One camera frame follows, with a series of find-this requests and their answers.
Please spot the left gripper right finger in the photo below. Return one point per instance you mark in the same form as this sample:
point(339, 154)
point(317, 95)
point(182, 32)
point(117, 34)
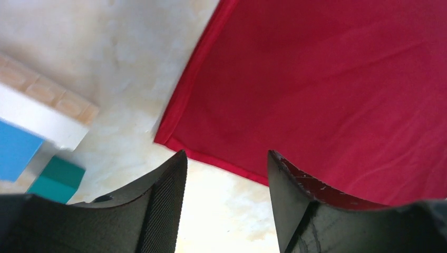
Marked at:
point(311, 216)

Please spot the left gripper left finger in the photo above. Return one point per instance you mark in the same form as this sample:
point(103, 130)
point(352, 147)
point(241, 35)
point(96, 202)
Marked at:
point(141, 216)

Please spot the teal cube block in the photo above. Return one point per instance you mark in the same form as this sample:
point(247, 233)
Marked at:
point(58, 181)

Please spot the red cloth napkin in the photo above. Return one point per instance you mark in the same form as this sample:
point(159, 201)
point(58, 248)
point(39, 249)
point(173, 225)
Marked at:
point(351, 92)

